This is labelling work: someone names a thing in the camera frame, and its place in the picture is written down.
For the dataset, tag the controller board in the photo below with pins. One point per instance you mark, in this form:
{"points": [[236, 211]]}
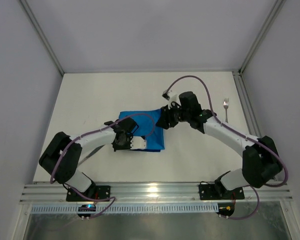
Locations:
{"points": [[85, 211], [225, 210]]}

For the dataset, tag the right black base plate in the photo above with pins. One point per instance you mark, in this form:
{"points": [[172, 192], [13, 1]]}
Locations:
{"points": [[208, 191]]}

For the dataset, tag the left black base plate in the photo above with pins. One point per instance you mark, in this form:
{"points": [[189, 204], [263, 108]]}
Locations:
{"points": [[96, 192]]}

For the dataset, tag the left controller board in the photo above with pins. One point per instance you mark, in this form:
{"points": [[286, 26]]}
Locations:
{"points": [[85, 211]]}

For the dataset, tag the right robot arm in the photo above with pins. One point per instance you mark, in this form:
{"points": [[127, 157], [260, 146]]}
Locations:
{"points": [[259, 155]]}

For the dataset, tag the right aluminium frame post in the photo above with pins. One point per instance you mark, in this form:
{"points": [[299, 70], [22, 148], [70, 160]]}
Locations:
{"points": [[262, 33]]}

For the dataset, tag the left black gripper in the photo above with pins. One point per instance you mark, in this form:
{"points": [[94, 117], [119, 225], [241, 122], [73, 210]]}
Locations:
{"points": [[126, 143]]}

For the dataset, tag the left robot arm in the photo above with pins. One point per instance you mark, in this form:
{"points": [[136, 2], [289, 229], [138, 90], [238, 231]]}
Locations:
{"points": [[64, 153]]}

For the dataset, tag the slotted grey cable duct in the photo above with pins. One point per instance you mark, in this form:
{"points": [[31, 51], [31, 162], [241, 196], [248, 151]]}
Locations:
{"points": [[129, 208]]}

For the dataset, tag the left aluminium frame post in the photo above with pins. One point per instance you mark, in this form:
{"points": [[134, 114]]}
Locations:
{"points": [[41, 35]]}

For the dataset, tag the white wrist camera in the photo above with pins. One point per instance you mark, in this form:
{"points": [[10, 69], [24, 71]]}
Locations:
{"points": [[138, 143], [170, 95]]}

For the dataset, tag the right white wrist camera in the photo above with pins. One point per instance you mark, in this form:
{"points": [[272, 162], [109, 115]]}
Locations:
{"points": [[170, 95]]}

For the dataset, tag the aluminium rail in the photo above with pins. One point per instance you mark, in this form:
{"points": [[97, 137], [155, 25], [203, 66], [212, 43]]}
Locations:
{"points": [[246, 104], [148, 192]]}

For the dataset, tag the aluminium frame post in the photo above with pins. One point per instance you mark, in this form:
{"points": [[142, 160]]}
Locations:
{"points": [[41, 35], [262, 33]]}

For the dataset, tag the right side aluminium rail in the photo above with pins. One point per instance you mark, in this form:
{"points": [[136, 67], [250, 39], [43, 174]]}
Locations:
{"points": [[246, 104]]}

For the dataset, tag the right controller board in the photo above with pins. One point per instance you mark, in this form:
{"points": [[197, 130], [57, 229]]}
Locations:
{"points": [[225, 210]]}

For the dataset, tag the blue cloth napkin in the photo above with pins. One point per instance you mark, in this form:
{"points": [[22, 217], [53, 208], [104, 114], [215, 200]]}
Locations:
{"points": [[146, 121]]}

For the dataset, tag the silver fork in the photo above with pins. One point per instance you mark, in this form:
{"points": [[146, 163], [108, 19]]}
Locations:
{"points": [[226, 107]]}

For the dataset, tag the silver table knife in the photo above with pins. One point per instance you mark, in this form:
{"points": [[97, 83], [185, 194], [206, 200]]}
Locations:
{"points": [[90, 154]]}

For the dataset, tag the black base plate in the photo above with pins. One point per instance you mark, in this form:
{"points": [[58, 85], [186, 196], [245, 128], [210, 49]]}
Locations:
{"points": [[208, 191], [96, 192]]}

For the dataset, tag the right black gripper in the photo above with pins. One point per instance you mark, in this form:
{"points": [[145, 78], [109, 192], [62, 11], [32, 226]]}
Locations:
{"points": [[165, 118]]}

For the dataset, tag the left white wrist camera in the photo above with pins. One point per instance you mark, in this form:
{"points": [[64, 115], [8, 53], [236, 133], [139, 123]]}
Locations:
{"points": [[138, 143]]}

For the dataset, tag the aluminium front rail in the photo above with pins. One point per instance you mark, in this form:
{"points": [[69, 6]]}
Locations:
{"points": [[148, 192]]}

